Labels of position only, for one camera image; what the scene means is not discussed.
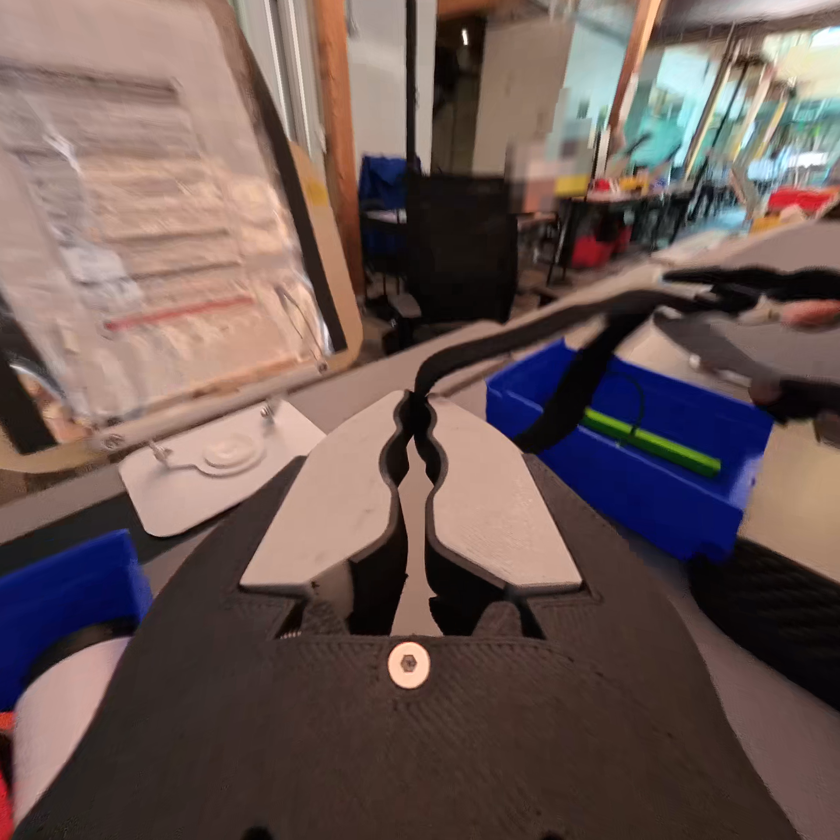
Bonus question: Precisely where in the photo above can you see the black framed instruction board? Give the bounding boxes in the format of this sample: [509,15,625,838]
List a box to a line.
[0,0,366,471]

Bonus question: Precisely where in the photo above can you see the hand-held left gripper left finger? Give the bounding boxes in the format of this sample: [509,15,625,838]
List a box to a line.
[238,389,413,598]

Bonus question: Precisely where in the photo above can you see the person's dark clothing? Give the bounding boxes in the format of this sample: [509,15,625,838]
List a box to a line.
[689,538,840,714]

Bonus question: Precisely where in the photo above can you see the white bottle, black cap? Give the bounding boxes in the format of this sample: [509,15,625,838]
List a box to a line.
[13,635,133,825]

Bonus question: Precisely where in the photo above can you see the black strap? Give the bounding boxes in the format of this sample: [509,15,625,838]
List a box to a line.
[410,289,729,457]

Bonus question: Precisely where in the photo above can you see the black office chair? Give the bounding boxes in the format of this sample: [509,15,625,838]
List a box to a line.
[384,171,521,355]

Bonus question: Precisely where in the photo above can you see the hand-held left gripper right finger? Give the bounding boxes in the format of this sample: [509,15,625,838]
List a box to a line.
[427,395,585,596]

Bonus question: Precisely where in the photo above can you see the white board stand base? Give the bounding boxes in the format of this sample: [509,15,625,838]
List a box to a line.
[118,397,328,539]

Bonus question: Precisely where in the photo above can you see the blue plastic bin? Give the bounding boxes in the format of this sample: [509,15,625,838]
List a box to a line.
[0,528,156,714]
[486,338,777,563]

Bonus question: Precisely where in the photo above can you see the red plastic bin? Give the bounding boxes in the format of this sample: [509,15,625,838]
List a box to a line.
[571,233,635,270]

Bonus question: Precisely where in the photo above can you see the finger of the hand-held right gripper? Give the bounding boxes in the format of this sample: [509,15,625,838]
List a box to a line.
[653,310,785,391]
[661,264,765,315]

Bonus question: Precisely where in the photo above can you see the green bar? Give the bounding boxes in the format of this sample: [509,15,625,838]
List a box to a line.
[581,407,723,479]

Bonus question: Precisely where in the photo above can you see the person's right hand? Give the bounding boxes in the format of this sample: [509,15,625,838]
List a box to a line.
[769,298,840,330]

